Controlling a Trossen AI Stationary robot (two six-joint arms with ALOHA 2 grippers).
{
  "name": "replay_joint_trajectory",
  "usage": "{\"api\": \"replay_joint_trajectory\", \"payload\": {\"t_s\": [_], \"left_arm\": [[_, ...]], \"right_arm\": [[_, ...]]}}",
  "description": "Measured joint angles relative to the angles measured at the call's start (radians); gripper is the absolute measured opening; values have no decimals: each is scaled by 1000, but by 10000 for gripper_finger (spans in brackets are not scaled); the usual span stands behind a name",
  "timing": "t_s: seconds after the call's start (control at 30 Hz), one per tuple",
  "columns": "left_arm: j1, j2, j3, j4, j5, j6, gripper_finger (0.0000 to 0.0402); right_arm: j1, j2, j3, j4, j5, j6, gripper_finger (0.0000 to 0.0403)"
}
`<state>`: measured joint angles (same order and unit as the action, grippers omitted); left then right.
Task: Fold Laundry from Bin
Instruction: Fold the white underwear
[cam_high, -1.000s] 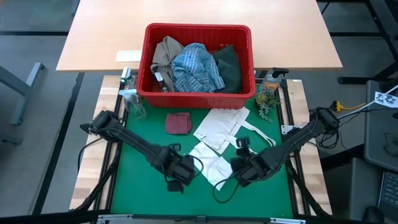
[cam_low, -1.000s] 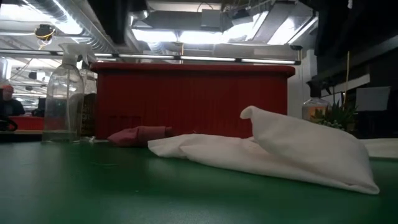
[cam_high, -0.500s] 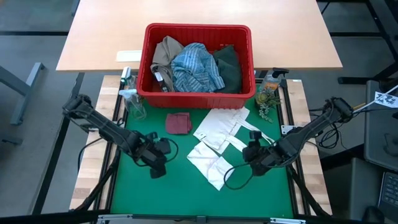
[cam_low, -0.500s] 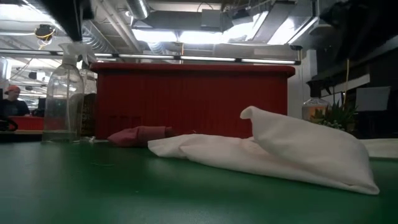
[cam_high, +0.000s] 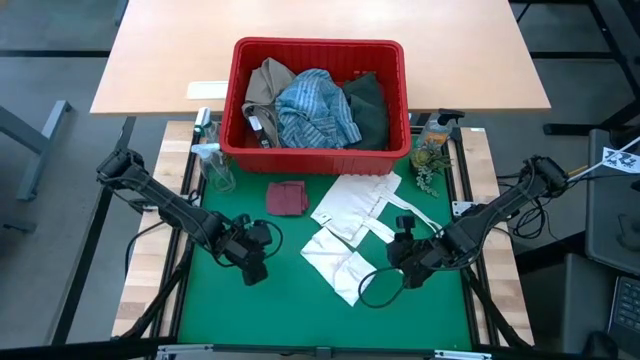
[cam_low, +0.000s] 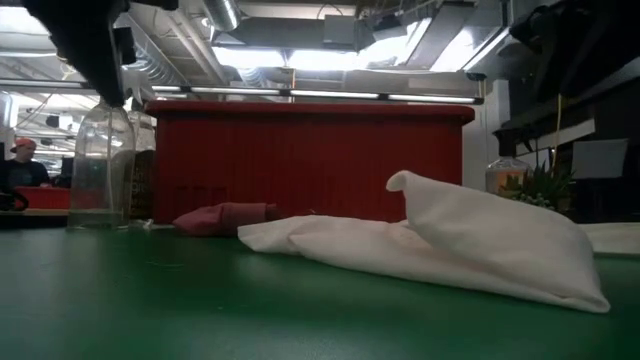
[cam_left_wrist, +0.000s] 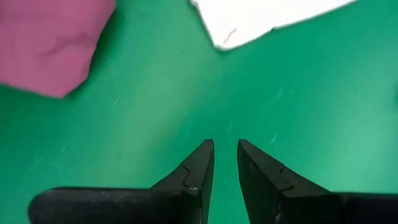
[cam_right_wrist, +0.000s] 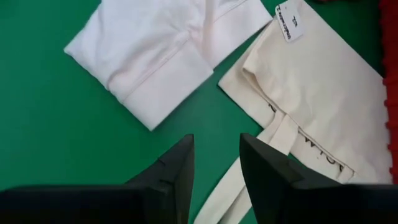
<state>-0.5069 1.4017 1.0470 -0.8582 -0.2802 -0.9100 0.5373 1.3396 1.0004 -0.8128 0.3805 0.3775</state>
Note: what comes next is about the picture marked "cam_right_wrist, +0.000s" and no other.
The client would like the cream canvas tote bag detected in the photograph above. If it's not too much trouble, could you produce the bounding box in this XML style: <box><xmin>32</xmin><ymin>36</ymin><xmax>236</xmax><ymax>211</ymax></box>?
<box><xmin>192</xmin><ymin>0</ymin><xmax>393</xmax><ymax>224</ymax></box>

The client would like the white garment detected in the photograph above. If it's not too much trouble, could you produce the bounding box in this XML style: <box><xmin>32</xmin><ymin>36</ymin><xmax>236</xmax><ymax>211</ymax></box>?
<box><xmin>63</xmin><ymin>0</ymin><xmax>274</xmax><ymax>131</ymax></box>

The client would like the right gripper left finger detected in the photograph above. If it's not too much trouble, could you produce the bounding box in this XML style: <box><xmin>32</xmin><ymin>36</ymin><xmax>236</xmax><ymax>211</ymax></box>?
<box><xmin>126</xmin><ymin>133</ymin><xmax>195</xmax><ymax>224</ymax></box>

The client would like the white paper garment tag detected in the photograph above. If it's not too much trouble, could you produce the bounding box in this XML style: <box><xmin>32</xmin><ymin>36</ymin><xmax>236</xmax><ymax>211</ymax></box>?
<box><xmin>275</xmin><ymin>0</ymin><xmax>305</xmax><ymax>43</ymax></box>

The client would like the red plastic laundry bin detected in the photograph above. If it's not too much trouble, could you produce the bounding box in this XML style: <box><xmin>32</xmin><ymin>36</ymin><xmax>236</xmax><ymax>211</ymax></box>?
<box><xmin>379</xmin><ymin>0</ymin><xmax>398</xmax><ymax>184</ymax></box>

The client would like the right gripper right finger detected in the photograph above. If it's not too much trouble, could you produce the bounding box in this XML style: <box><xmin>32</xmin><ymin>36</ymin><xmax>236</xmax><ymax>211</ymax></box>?
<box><xmin>239</xmin><ymin>133</ymin><xmax>343</xmax><ymax>224</ymax></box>

